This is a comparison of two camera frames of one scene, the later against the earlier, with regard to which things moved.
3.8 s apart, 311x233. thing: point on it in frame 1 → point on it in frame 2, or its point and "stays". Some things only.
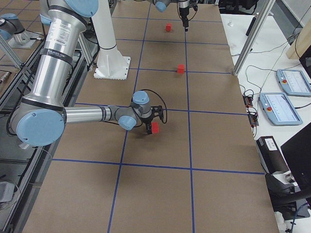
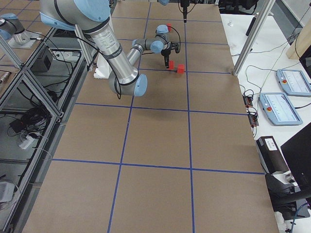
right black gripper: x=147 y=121 → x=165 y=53
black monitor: x=297 y=151 stays
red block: x=181 y=68 stays
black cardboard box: x=270 y=155 stays
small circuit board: x=248 y=101 stays
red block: x=155 y=127 → x=171 y=64
